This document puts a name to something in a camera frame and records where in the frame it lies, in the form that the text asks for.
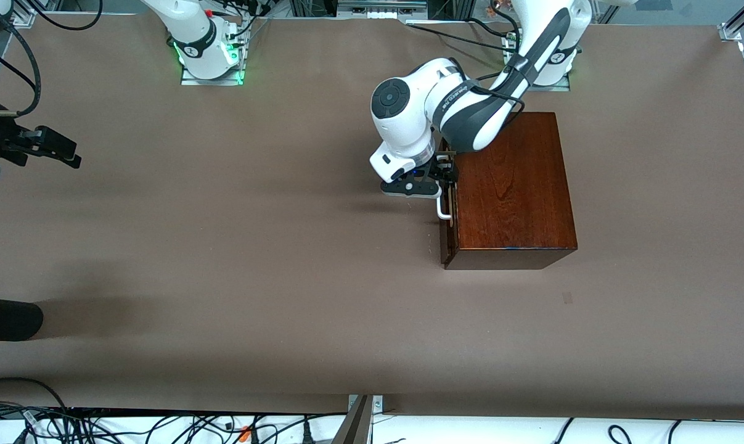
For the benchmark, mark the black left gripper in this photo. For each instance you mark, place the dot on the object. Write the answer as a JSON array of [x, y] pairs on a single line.
[[444, 169]]

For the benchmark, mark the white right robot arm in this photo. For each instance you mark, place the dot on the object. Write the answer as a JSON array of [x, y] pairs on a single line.
[[190, 31]]

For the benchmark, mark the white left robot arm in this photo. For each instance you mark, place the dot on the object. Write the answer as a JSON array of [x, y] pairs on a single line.
[[402, 123]]

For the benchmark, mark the dark brown wooden cabinet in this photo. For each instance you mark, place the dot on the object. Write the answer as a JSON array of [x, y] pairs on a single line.
[[513, 197]]

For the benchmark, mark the black cylinder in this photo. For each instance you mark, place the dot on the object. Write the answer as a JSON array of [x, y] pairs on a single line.
[[8, 318]]

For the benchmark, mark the grey metal strut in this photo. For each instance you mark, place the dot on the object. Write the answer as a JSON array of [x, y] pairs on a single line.
[[354, 428]]

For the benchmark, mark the orange connector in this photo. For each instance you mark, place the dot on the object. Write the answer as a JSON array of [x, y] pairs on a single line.
[[245, 433]]

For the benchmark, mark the aluminium frame profile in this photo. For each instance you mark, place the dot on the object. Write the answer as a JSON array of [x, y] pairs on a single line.
[[25, 20]]

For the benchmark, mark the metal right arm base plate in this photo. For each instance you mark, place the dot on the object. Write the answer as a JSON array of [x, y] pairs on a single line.
[[190, 81]]

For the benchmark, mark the small metal bracket plate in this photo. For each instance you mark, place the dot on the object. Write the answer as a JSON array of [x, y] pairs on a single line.
[[378, 404]]

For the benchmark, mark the aluminium profile with bracket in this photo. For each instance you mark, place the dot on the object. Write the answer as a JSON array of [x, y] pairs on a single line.
[[732, 31]]

